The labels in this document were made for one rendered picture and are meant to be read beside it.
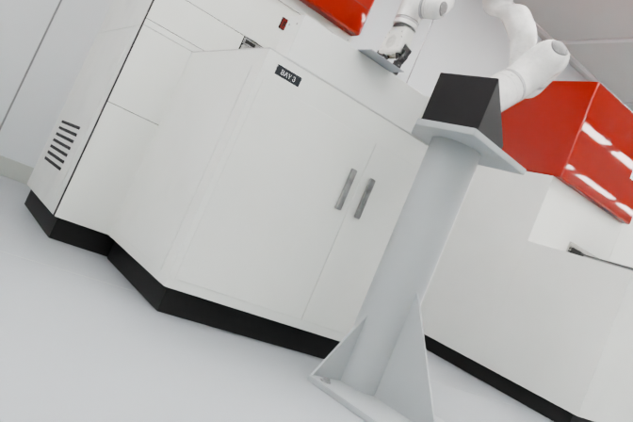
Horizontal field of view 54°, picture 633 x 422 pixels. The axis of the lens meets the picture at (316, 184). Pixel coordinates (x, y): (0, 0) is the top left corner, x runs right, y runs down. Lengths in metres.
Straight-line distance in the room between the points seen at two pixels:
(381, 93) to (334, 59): 0.21
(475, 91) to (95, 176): 1.32
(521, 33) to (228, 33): 1.07
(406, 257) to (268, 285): 0.43
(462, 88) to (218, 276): 0.93
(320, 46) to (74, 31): 2.13
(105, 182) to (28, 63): 1.54
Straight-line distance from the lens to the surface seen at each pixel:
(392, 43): 2.11
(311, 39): 1.89
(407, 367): 1.85
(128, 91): 2.32
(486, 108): 1.89
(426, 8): 2.13
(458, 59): 5.22
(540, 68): 2.17
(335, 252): 2.03
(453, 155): 1.89
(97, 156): 2.31
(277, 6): 2.56
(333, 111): 1.94
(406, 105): 2.11
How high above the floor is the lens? 0.38
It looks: 4 degrees up
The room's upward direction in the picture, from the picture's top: 23 degrees clockwise
